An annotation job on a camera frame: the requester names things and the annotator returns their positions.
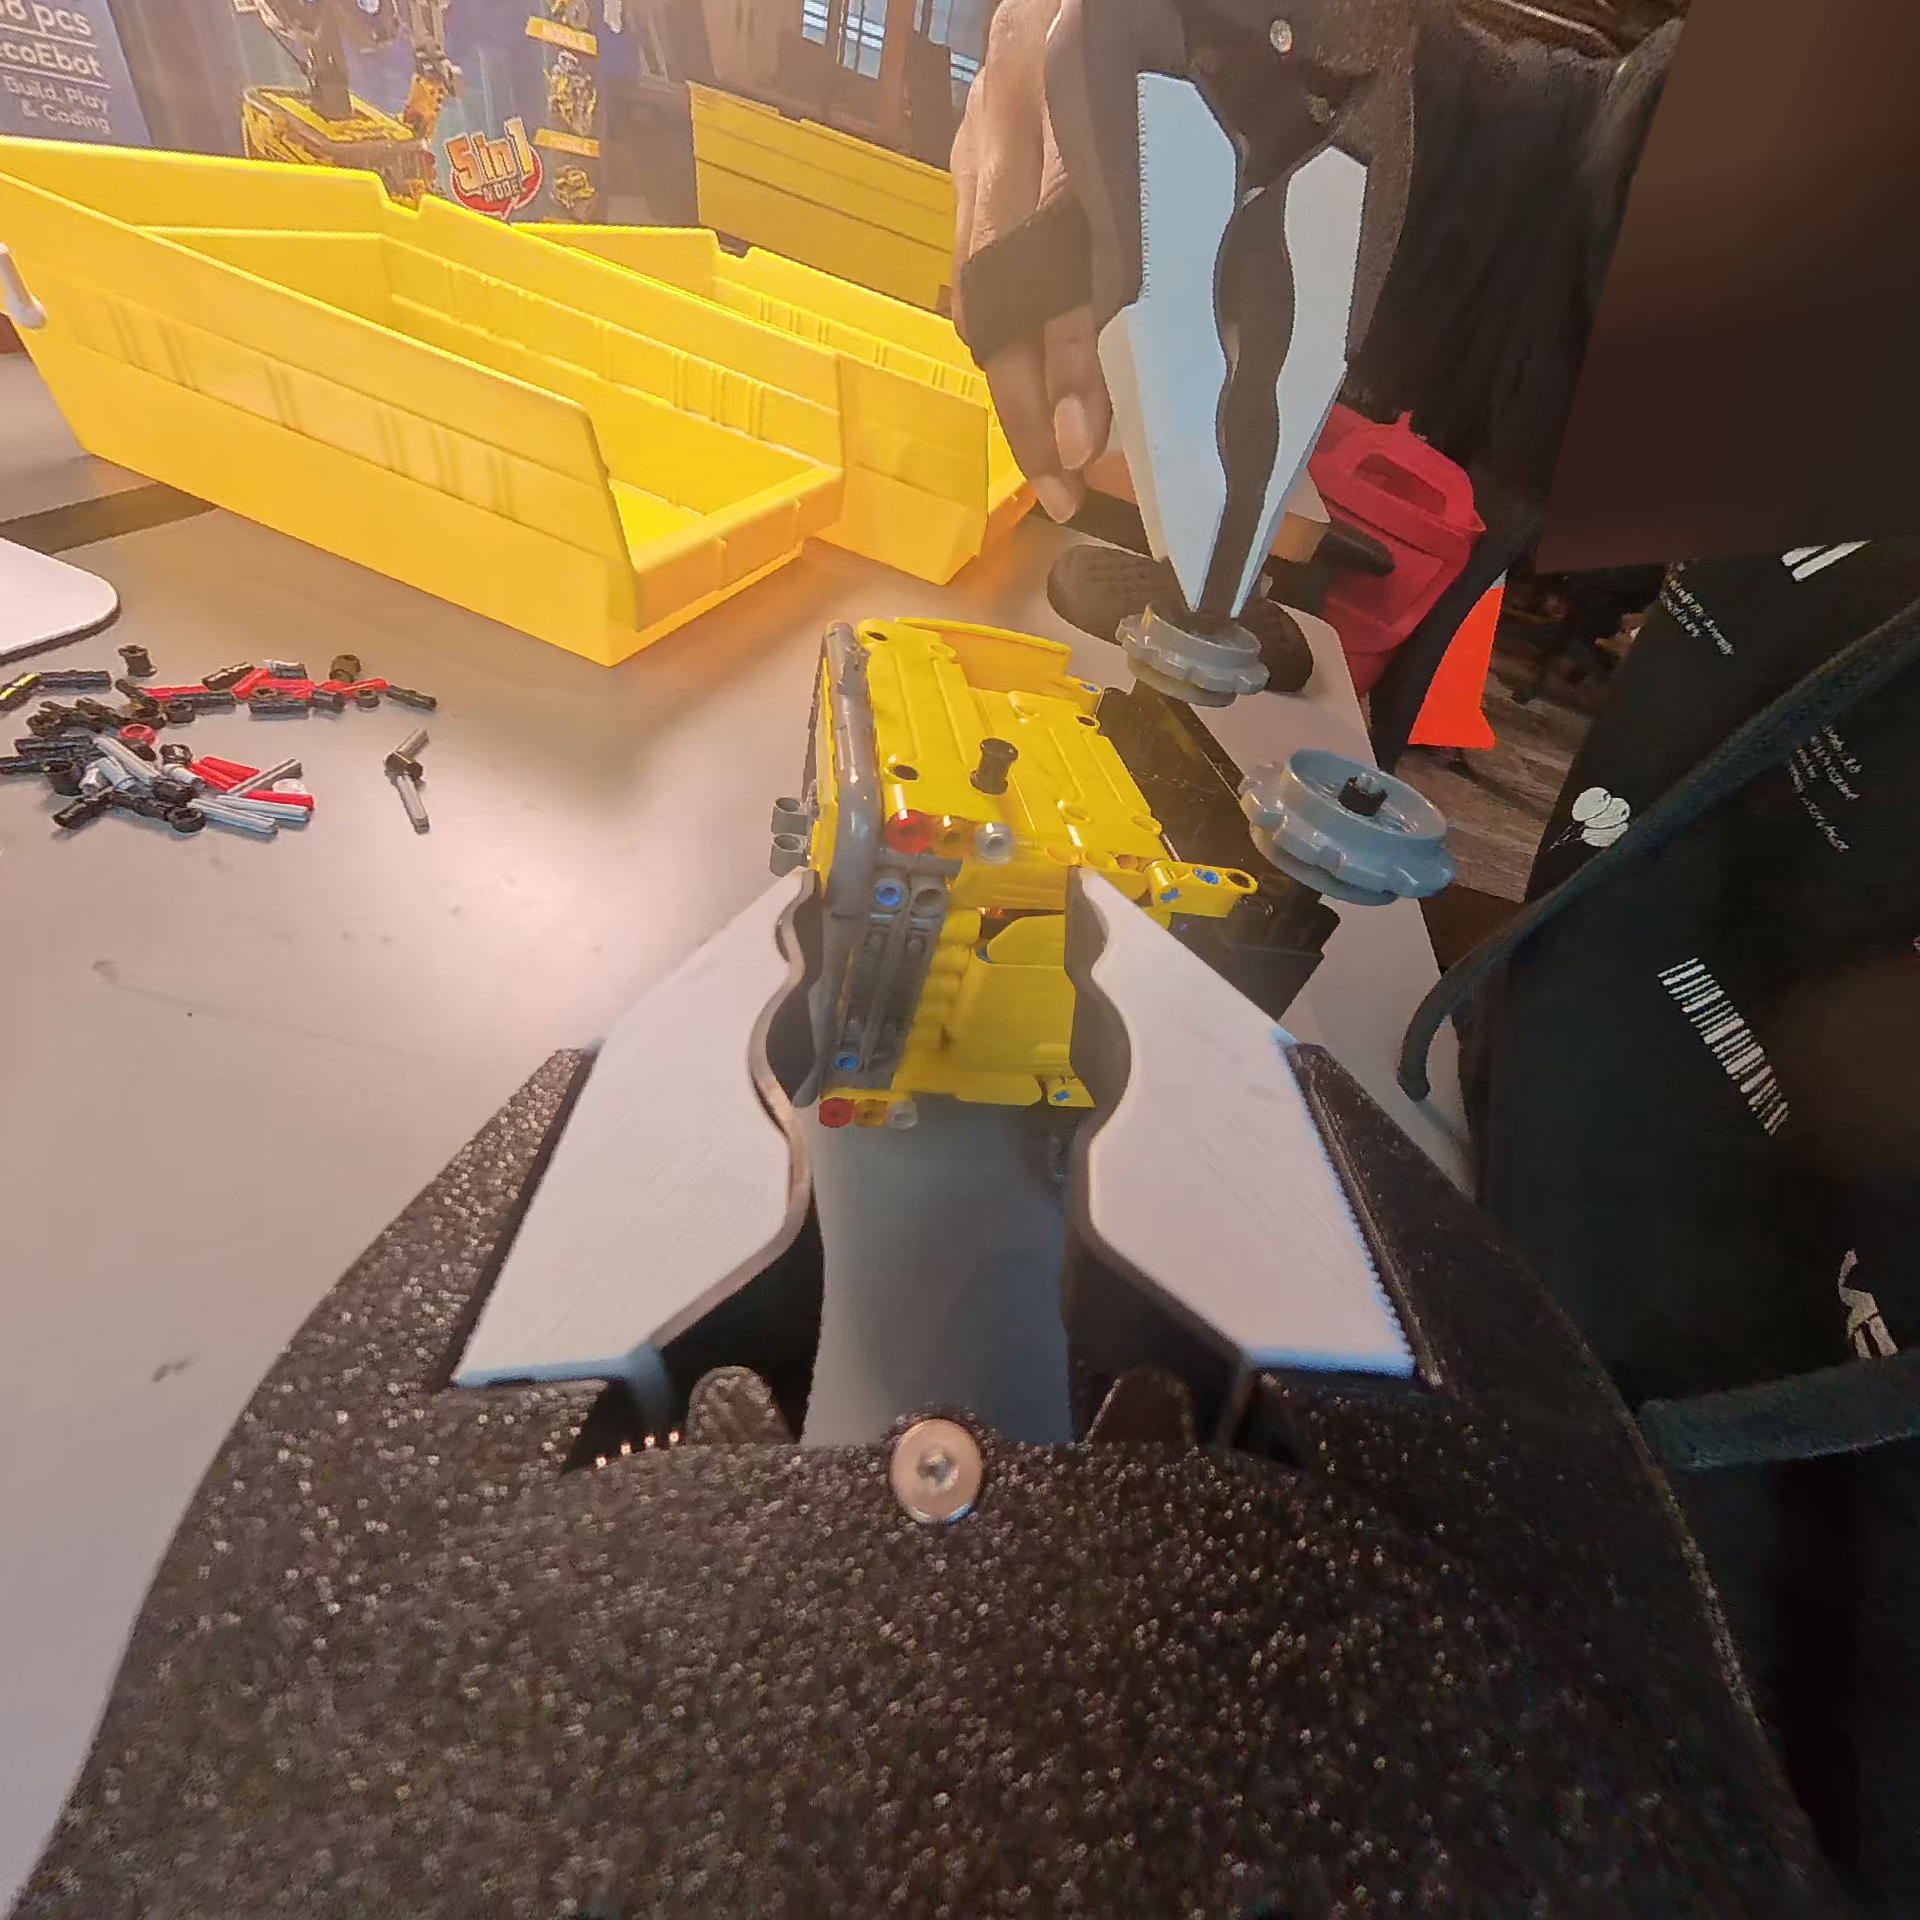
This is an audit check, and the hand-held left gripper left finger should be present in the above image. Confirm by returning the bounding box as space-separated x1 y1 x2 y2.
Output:
450 870 824 1449

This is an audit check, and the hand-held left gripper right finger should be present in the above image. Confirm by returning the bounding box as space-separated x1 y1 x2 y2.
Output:
1060 870 1424 1449

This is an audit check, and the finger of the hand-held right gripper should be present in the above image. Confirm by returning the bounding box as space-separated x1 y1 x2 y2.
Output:
1232 146 1370 619
1098 72 1253 610

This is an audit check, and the yellow black toy brick vehicle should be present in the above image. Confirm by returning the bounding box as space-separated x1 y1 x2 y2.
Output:
771 613 1344 1132

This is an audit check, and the yellow plastic storage bin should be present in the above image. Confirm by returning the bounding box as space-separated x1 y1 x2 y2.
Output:
685 83 965 319
516 222 1042 591
0 130 849 671

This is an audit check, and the person's right forearm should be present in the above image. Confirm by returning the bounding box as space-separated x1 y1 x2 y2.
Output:
1370 0 1674 450

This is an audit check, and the grey desk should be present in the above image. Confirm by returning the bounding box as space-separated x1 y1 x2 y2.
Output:
0 347 1480 1849

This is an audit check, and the person's right hand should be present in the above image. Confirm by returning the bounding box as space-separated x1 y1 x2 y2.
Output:
950 0 1142 527

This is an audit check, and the red plastic canister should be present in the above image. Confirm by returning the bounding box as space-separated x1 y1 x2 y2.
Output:
1297 406 1489 700

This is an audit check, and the orange traffic cone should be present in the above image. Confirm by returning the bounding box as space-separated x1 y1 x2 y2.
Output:
1410 583 1505 754

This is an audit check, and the pile of red black pins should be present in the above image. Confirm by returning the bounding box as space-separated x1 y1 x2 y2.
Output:
0 645 440 841

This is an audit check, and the blue toy kit box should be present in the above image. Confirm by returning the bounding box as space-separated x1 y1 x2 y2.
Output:
0 0 699 229

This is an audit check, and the black shoulder strap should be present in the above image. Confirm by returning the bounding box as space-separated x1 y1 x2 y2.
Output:
1399 600 1920 1104

